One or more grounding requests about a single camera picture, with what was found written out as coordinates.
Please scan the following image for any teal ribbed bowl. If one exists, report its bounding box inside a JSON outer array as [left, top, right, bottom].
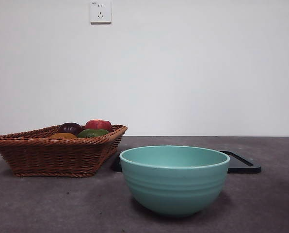
[[119, 145, 230, 217]]

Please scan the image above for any brown kiwi fruit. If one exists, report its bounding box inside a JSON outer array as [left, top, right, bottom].
[[49, 133, 79, 140]]

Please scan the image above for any red peach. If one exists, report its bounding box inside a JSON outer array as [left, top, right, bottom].
[[84, 119, 113, 133]]

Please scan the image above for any green avocado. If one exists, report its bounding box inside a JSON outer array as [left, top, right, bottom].
[[76, 129, 110, 139]]

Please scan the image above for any dark purple plum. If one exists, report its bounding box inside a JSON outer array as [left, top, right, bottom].
[[58, 122, 83, 135]]

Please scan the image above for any brown wicker basket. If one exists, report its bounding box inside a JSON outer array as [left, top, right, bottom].
[[0, 124, 128, 178]]

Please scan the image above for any black rectangular tray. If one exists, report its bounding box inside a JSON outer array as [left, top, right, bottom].
[[112, 150, 261, 174]]

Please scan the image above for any white wall socket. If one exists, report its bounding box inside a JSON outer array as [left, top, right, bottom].
[[90, 0, 112, 24]]

